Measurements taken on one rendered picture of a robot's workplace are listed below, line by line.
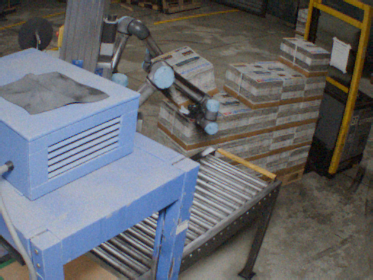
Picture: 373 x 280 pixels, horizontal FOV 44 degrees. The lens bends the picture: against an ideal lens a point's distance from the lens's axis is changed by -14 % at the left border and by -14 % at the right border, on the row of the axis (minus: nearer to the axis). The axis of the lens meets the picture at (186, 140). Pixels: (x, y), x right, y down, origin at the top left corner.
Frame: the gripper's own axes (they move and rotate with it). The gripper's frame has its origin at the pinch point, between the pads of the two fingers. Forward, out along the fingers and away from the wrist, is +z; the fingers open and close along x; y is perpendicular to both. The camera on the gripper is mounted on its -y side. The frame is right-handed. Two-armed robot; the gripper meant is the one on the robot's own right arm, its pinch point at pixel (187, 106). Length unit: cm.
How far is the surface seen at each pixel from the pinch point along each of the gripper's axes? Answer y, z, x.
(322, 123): -119, 56, -155
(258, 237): -65, -71, -4
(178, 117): -19.2, 21.1, 0.9
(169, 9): -176, 580, -212
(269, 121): -56, 20, -71
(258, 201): -18, -84, 1
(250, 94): -27, 23, -58
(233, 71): -18, 46, -59
